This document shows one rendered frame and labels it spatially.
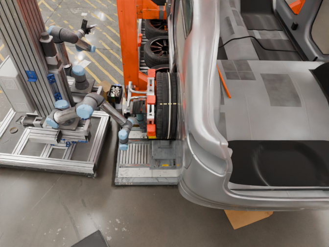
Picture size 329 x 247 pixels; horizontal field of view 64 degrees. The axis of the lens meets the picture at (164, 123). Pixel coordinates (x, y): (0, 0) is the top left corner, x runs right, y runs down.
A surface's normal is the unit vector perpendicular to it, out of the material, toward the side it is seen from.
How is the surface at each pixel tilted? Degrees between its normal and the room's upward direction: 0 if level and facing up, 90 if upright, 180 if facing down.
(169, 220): 0
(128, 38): 90
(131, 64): 90
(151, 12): 90
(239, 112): 22
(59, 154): 0
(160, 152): 0
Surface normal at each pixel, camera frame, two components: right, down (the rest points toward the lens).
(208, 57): -0.22, -0.43
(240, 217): 0.07, -0.63
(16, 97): -0.09, 0.76
